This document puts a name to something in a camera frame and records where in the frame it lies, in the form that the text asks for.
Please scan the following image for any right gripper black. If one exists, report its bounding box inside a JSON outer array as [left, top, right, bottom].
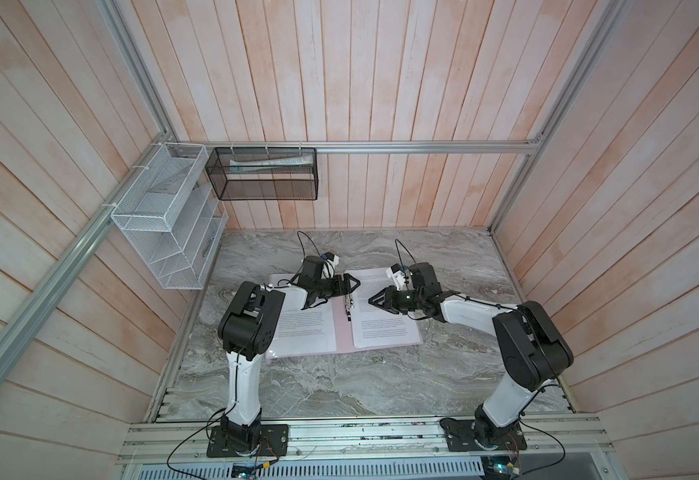
[[368, 285, 425, 313]]

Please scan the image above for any metal folder clip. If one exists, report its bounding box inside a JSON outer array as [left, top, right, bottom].
[[343, 294, 353, 322]]

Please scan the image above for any printed paper sheet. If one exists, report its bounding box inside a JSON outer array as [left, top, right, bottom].
[[347, 268, 423, 350], [265, 274, 337, 359]]

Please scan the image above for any pink file folder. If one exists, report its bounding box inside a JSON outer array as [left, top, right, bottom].
[[264, 266, 425, 360]]

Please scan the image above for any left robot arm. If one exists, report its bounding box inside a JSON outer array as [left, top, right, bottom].
[[206, 253, 361, 458]]

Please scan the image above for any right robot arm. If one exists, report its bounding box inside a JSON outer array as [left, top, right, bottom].
[[369, 262, 575, 450]]

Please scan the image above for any paper in black basket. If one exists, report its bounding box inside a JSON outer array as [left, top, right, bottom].
[[228, 154, 314, 174]]

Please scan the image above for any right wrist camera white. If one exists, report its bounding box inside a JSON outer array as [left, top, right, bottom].
[[385, 263, 409, 291]]

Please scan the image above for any black mesh wall basket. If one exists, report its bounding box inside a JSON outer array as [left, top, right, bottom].
[[205, 146, 319, 202]]

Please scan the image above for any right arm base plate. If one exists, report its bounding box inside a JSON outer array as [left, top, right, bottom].
[[439, 417, 527, 452]]

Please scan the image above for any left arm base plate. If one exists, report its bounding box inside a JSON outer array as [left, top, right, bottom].
[[206, 423, 289, 458]]

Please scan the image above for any white wire mesh file rack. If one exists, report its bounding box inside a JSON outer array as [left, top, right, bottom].
[[111, 143, 228, 290]]

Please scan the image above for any aluminium front rail frame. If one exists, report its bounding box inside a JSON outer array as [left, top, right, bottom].
[[116, 413, 627, 479]]

